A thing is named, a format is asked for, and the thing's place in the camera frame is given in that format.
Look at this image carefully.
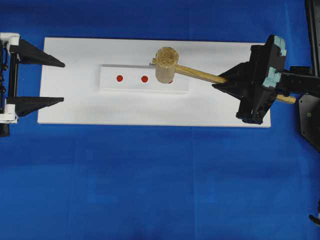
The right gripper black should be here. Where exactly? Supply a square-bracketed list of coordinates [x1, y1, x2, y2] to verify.
[212, 35, 287, 125]

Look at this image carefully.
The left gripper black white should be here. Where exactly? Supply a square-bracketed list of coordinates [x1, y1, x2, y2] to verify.
[0, 32, 66, 124]

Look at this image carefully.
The wooden mallet hammer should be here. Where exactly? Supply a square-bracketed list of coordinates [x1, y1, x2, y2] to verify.
[149, 46, 297, 105]

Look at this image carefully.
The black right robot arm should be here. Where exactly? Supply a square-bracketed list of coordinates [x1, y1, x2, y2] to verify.
[213, 34, 320, 125]

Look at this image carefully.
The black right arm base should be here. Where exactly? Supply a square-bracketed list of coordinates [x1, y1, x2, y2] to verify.
[298, 0, 320, 151]

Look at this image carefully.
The large white foam board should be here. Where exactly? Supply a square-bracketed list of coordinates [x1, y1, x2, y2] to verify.
[37, 37, 272, 129]

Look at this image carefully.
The small white raised block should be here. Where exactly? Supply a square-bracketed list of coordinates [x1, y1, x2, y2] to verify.
[99, 64, 190, 94]

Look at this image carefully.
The blue table cloth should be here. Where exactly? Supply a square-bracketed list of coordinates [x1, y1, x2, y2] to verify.
[0, 0, 320, 240]

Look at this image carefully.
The black left camera block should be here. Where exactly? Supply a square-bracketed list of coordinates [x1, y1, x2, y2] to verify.
[0, 123, 10, 138]

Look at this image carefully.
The black cable lower right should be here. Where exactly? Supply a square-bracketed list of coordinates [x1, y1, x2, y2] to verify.
[308, 199, 320, 228]

